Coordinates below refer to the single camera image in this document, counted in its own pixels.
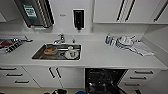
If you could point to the small blue bowl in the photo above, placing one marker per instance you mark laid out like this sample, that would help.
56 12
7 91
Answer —
80 92

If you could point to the white drawer stack beside dishwasher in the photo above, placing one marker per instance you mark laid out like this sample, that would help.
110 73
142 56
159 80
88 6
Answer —
141 80

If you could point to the white two-door base cabinet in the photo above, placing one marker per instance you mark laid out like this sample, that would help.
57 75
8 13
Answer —
58 76

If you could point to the stainless steel sink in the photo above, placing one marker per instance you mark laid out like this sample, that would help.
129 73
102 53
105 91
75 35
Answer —
38 56

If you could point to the orange bowl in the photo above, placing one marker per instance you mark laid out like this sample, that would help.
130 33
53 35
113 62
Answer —
50 50

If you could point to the white drawer stack beside microwave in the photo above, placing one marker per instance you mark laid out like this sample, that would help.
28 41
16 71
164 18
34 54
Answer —
16 77

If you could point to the chrome faucet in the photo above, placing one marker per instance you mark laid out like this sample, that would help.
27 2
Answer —
60 39

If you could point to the dish drying rack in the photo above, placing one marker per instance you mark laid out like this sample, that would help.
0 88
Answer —
11 44

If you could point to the small blue bottle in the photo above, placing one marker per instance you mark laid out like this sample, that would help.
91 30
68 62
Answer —
108 39

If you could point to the small white container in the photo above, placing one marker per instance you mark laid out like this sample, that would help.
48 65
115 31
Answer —
113 41

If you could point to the black paper towel dispenser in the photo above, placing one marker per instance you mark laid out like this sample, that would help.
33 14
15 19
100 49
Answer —
35 13

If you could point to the stack of white plates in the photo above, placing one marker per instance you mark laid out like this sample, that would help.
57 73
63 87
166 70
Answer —
126 41

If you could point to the black wall soap dispenser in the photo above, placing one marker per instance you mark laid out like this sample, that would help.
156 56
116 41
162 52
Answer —
78 19

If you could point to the small wall label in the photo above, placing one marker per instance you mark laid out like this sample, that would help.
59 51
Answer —
62 15

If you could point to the white three-door wall cabinet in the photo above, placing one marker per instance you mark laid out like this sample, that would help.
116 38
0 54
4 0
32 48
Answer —
130 11

